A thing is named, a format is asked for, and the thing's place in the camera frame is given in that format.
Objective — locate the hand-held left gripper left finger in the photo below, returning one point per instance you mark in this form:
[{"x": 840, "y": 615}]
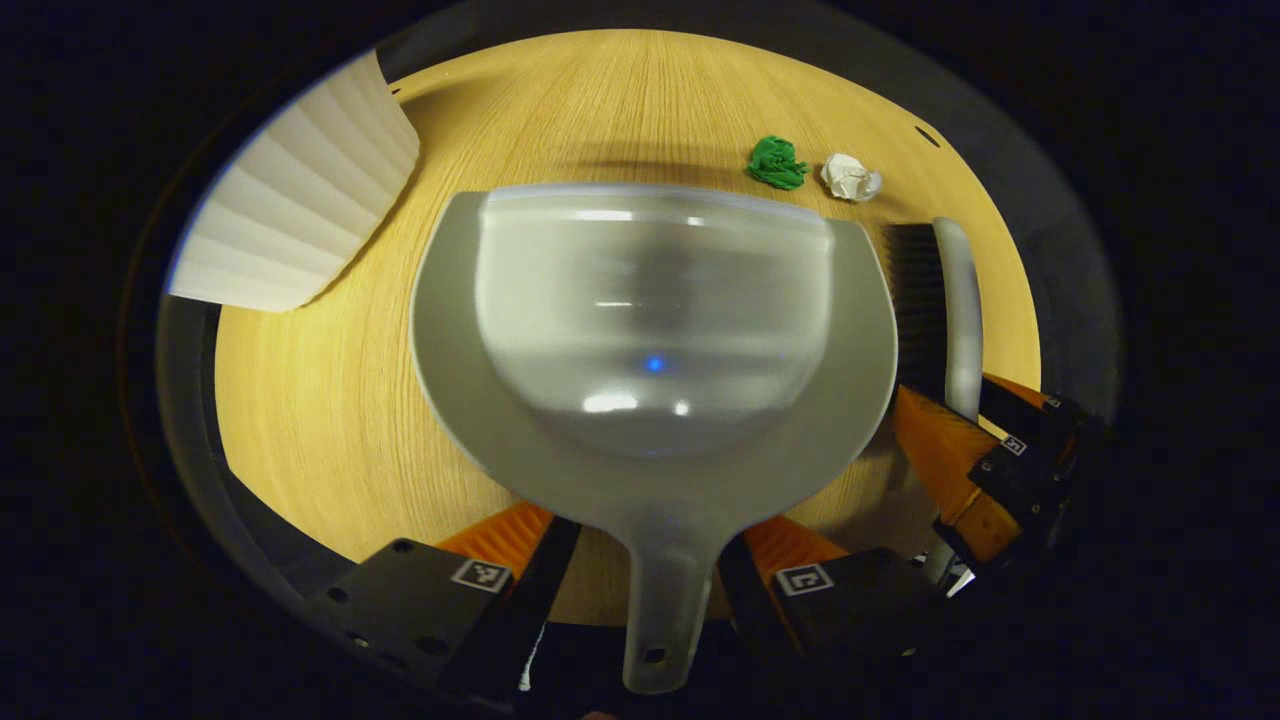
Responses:
[{"x": 520, "y": 610}]

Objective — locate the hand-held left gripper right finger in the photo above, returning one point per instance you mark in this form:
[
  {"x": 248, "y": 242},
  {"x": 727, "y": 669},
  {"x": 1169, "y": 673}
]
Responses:
[{"x": 860, "y": 600}]

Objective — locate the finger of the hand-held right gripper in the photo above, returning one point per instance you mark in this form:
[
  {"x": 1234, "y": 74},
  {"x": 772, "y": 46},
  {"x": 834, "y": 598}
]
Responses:
[
  {"x": 1040, "y": 420},
  {"x": 1010, "y": 480}
]

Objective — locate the small grey broom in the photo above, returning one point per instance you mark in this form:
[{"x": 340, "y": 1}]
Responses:
[{"x": 962, "y": 310}]

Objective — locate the white paper ball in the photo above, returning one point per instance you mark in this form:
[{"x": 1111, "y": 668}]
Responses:
[{"x": 850, "y": 177}]

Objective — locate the grey plastic dustpan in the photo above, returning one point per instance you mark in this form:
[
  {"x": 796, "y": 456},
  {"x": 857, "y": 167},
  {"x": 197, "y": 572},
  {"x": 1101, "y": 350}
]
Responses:
[{"x": 650, "y": 300}]

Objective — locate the green paper ball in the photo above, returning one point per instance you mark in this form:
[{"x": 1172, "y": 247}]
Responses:
[{"x": 777, "y": 163}]

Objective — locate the white ribbed garbage bin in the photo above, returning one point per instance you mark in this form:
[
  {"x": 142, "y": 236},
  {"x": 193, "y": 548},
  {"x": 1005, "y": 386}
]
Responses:
[{"x": 300, "y": 200}]

